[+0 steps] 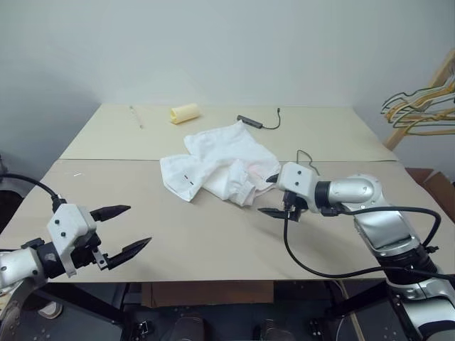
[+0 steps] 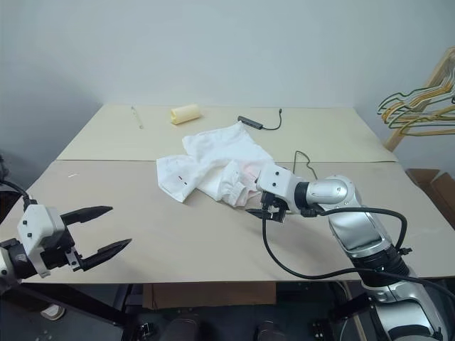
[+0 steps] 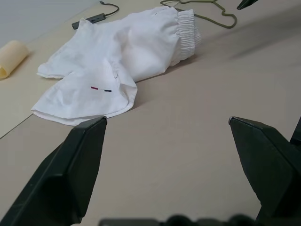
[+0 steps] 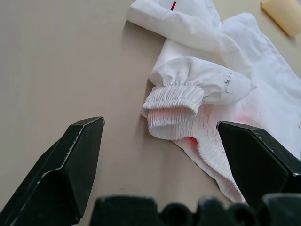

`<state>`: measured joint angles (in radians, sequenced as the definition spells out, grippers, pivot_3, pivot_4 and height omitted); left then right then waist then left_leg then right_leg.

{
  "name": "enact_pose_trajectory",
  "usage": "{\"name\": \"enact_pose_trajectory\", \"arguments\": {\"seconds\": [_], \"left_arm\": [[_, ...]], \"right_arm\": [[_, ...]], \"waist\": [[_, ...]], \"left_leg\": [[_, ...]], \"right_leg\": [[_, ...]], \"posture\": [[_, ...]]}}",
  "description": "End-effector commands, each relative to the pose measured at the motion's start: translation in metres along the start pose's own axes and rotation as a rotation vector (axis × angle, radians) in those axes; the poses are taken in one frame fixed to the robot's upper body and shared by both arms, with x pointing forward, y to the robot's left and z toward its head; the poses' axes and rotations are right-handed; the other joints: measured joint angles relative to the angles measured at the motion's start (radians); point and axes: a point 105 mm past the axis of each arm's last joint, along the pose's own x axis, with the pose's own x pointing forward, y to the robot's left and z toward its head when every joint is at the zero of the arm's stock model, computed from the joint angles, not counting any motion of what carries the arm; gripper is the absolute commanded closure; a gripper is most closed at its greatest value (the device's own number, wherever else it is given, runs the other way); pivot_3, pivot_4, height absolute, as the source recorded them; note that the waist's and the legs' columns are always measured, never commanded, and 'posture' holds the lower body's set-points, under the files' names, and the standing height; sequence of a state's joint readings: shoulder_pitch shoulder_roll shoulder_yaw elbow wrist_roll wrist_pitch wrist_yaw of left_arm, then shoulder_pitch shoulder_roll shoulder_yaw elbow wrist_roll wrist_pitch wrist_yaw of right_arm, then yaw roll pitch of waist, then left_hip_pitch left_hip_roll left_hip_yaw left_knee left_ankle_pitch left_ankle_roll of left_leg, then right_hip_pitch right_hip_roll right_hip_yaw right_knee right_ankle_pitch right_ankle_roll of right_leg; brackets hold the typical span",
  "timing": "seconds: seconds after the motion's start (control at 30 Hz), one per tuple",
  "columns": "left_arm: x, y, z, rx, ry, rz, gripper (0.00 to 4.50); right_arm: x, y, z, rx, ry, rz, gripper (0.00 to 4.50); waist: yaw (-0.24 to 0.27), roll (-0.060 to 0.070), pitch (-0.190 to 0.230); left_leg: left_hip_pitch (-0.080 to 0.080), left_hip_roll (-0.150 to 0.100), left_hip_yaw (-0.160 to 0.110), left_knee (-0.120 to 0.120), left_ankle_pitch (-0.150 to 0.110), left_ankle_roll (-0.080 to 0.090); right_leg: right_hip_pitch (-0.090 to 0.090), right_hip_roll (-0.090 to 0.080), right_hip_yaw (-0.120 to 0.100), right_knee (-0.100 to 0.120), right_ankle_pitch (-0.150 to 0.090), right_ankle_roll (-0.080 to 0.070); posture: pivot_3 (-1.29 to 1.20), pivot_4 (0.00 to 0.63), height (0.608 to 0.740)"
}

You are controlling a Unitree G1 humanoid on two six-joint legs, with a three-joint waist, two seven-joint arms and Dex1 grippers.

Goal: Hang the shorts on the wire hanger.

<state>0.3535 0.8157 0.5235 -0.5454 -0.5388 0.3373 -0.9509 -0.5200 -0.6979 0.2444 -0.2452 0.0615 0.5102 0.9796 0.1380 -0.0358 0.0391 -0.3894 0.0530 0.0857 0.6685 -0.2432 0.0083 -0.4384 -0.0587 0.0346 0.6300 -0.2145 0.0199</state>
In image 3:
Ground olive green clothes hanger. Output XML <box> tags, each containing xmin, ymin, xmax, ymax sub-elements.
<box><xmin>160</xmin><ymin>0</ymin><xmax>238</xmax><ymax>30</ymax></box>

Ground cream rolled foam sheet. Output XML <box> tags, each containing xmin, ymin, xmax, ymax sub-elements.
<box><xmin>0</xmin><ymin>40</ymin><xmax>30</xmax><ymax>81</ymax></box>

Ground white shorts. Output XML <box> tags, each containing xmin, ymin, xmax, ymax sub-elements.
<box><xmin>31</xmin><ymin>6</ymin><xmax>203</xmax><ymax>127</ymax></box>

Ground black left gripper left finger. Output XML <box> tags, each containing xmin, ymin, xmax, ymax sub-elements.
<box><xmin>0</xmin><ymin>116</ymin><xmax>108</xmax><ymax>226</ymax></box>

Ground grey USB hub with cable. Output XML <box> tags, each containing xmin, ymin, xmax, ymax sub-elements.
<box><xmin>71</xmin><ymin>0</ymin><xmax>120</xmax><ymax>31</ymax></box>

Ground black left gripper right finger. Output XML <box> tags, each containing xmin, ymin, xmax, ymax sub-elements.
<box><xmin>228</xmin><ymin>116</ymin><xmax>301</xmax><ymax>226</ymax></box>

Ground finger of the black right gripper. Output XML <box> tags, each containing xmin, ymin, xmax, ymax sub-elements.
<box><xmin>237</xmin><ymin>0</ymin><xmax>256</xmax><ymax>10</ymax></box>

